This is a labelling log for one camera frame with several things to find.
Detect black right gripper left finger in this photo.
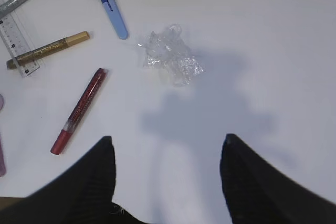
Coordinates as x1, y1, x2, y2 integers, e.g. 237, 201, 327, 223
1, 136, 141, 223

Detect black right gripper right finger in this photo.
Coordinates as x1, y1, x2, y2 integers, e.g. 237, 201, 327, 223
219, 134, 335, 223

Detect clear plastic sheet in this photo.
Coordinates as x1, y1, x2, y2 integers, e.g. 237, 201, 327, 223
138, 24, 204, 87

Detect red glitter marker pen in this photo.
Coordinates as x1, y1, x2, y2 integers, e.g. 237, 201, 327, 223
50, 68, 109, 155

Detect gold glitter marker pen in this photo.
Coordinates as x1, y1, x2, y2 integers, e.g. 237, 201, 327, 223
14, 31, 90, 67

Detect clear plastic ruler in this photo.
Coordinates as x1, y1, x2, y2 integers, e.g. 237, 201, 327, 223
1, 12, 40, 78

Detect pink safety scissors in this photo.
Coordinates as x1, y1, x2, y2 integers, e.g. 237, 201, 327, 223
0, 95, 6, 177

